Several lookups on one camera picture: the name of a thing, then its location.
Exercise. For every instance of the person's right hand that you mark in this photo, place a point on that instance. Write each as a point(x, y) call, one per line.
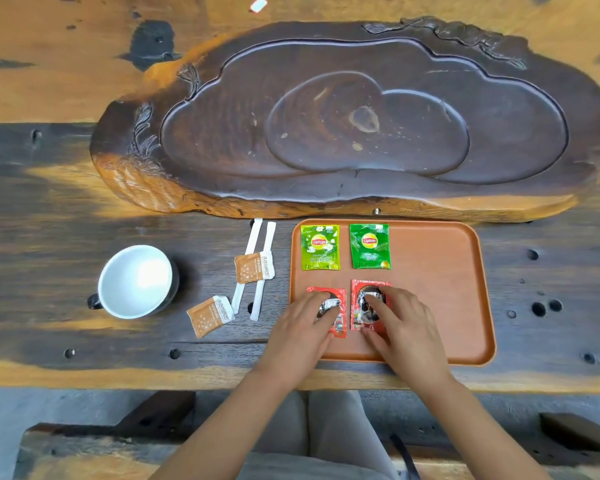
point(412, 339)

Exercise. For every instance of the person's left hand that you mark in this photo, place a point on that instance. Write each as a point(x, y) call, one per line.
point(297, 339)

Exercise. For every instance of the person's right thumb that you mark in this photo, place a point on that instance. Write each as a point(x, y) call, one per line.
point(375, 339)

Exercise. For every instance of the person's left thumb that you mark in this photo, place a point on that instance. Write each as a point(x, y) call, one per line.
point(329, 320)

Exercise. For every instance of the red coffee sachet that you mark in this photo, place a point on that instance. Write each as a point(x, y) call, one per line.
point(360, 314)
point(337, 324)

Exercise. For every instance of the person's right forearm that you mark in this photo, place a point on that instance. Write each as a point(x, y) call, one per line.
point(472, 434)

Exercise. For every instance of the person's left forearm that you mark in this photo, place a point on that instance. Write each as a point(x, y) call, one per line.
point(230, 424)

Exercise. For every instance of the light green tea sachet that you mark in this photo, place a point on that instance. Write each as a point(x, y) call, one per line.
point(320, 247)

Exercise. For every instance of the orange-brown rectangular serving tray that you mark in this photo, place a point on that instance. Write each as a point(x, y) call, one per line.
point(440, 294)

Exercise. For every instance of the dark green tea sachet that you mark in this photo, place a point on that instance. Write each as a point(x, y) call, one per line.
point(370, 246)

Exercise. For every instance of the orange and white creamer packet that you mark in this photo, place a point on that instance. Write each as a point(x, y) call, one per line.
point(210, 316)
point(254, 267)

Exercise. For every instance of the white paper stick packet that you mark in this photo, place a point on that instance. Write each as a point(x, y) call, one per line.
point(266, 242)
point(251, 239)

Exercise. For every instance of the person's grey trousers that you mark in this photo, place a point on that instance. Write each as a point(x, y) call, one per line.
point(325, 434)

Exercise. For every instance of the carved dark wooden tea tray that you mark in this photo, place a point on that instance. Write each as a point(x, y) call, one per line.
point(330, 124)

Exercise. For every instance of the white cup with dark outside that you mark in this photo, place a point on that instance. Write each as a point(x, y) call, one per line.
point(136, 280)

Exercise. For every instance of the rustic wooden bench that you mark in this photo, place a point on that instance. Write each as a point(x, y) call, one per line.
point(80, 452)

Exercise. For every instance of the small white paper scrap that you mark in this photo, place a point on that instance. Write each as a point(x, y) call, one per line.
point(258, 4)

